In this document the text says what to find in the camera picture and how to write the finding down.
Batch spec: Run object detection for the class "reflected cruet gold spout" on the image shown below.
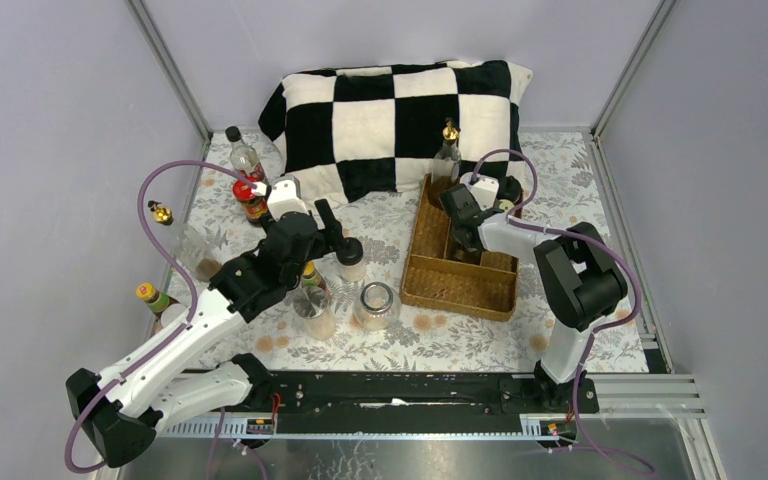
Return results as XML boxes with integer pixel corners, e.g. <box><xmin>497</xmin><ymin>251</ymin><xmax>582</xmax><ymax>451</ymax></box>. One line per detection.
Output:
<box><xmin>147</xmin><ymin>200</ymin><xmax>222</xmax><ymax>282</ymax></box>

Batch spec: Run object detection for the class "clear vinegar bottle black cap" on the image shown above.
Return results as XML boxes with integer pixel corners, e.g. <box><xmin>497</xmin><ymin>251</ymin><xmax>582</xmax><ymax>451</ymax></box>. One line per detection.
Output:
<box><xmin>225</xmin><ymin>126</ymin><xmax>268</xmax><ymax>183</ymax></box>

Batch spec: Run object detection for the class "glass cruet gold spout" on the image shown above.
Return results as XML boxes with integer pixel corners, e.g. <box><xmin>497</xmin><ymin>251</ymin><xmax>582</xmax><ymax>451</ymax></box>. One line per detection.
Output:
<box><xmin>428</xmin><ymin>118</ymin><xmax>461</xmax><ymax>210</ymax></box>

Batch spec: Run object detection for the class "glass jar silver lid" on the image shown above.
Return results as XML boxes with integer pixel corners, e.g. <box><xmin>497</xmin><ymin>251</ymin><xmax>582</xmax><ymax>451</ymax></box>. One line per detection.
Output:
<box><xmin>354</xmin><ymin>281</ymin><xmax>401</xmax><ymax>331</ymax></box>

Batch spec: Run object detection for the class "floral tablecloth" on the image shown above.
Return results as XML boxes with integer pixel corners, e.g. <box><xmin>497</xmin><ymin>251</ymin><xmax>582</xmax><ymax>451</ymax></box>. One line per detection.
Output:
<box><xmin>187</xmin><ymin>132</ymin><xmax>649</xmax><ymax>374</ymax></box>

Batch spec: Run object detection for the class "green bottle yellow cap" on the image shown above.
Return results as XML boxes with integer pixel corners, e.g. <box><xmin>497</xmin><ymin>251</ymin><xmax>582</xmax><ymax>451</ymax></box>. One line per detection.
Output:
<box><xmin>301</xmin><ymin>261</ymin><xmax>330</xmax><ymax>295</ymax></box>

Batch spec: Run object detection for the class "black cap salt shaker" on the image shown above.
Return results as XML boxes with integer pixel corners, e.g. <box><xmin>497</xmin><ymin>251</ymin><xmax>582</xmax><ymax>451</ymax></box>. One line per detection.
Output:
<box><xmin>335</xmin><ymin>237</ymin><xmax>366</xmax><ymax>282</ymax></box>

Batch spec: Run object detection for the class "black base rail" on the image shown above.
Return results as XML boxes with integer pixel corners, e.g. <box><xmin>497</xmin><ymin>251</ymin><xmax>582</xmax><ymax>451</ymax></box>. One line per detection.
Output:
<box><xmin>227</xmin><ymin>370</ymin><xmax>599</xmax><ymax>435</ymax></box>

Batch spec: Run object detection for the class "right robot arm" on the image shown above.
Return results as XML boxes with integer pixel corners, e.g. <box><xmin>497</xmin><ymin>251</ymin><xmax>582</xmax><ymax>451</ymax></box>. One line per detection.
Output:
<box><xmin>440</xmin><ymin>184</ymin><xmax>628</xmax><ymax>412</ymax></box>

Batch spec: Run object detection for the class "red lid chili sauce jar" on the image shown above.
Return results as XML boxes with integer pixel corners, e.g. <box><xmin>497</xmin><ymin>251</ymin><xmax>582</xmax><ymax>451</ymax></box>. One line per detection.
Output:
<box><xmin>232</xmin><ymin>180</ymin><xmax>269</xmax><ymax>226</ymax></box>

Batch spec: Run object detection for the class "woven wicker tray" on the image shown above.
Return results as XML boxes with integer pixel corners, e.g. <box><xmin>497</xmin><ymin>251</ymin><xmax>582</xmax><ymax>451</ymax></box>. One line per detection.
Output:
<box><xmin>400</xmin><ymin>177</ymin><xmax>520</xmax><ymax>322</ymax></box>

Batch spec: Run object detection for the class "black white checkered pillow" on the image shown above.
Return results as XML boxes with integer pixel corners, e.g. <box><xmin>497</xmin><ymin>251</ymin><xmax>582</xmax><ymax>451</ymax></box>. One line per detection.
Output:
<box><xmin>258</xmin><ymin>60</ymin><xmax>534</xmax><ymax>204</ymax></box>

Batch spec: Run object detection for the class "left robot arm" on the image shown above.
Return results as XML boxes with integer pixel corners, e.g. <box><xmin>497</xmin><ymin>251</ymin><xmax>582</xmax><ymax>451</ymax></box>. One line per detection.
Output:
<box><xmin>64</xmin><ymin>200</ymin><xmax>363</xmax><ymax>473</ymax></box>

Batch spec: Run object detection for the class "yellow cap spice bottle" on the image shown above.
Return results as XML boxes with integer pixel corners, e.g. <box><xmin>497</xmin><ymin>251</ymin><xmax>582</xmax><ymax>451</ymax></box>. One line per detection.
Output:
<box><xmin>496</xmin><ymin>199</ymin><xmax>517</xmax><ymax>213</ymax></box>

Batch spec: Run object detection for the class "reflected green bottle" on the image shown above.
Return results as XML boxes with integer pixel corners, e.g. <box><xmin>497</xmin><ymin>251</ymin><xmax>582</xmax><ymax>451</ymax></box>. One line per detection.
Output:
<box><xmin>135</xmin><ymin>282</ymin><xmax>174</xmax><ymax>317</ymax></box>

